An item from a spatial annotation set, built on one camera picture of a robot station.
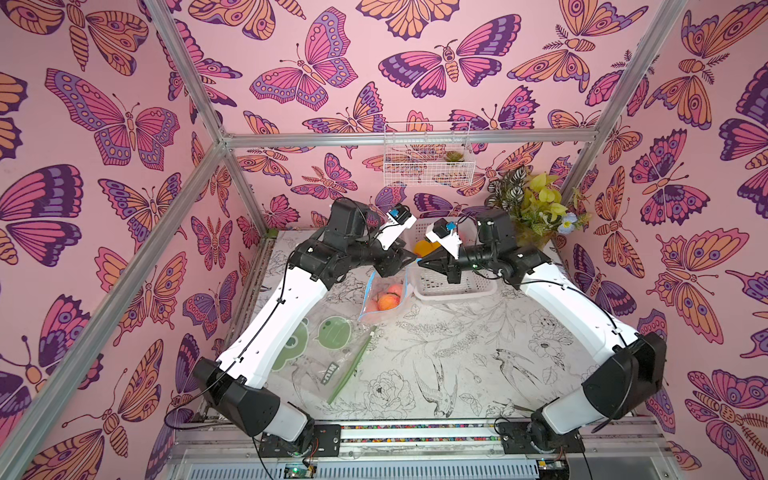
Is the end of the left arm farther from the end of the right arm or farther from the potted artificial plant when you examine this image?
the potted artificial plant

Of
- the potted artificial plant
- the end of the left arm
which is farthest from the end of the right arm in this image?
the potted artificial plant

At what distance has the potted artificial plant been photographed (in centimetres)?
94
